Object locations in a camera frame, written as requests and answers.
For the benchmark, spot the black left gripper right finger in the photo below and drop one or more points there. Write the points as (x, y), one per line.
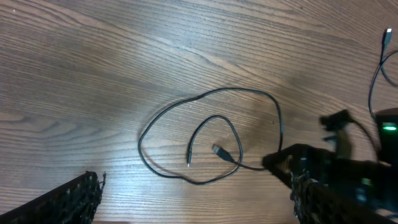
(316, 203)

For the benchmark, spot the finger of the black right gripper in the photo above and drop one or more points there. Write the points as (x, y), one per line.
(285, 163)

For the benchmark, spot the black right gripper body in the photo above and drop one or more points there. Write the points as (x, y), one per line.
(369, 183)

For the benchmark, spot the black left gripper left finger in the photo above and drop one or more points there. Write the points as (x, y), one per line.
(74, 202)

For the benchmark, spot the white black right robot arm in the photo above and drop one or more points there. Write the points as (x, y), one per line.
(386, 150)

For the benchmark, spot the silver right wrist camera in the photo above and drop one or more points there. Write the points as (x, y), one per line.
(336, 125)

